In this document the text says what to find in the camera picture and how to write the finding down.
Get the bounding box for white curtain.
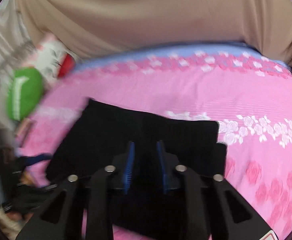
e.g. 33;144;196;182
0;0;33;80

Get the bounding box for white cartoon face pillow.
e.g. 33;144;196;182
35;33;76;85

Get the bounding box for rose gold phone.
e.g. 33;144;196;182
15;119;36;140

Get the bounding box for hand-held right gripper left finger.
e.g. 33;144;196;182
15;141;136;240

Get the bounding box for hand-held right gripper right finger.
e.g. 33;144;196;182
156;140;274;240

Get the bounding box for pink floral bed sheet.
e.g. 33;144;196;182
13;42;292;240

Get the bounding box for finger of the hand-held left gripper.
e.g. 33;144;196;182
21;153;53;168

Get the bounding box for green plush pillow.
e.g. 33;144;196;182
6;67;45;121

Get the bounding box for tan crumpled cloth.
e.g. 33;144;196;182
0;209;24;240

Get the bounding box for black pants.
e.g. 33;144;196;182
46;98;228;238

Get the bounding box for beige draped cloth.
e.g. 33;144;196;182
16;0;292;60

